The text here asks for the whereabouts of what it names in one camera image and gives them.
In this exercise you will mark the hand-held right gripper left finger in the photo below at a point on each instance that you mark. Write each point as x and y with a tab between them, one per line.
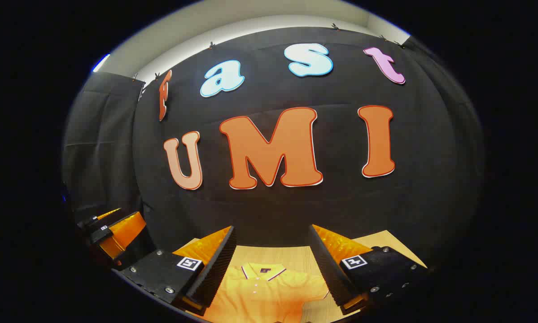
212	269

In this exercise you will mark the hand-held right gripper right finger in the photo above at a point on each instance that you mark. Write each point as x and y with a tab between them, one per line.
331	269

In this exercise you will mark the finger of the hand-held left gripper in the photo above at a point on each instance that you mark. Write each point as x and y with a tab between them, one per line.
94	219
125	233

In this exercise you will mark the orange polo T-shirt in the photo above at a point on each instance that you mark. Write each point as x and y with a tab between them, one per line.
260	296

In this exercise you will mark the ceiling light strip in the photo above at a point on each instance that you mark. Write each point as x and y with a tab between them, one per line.
101	63

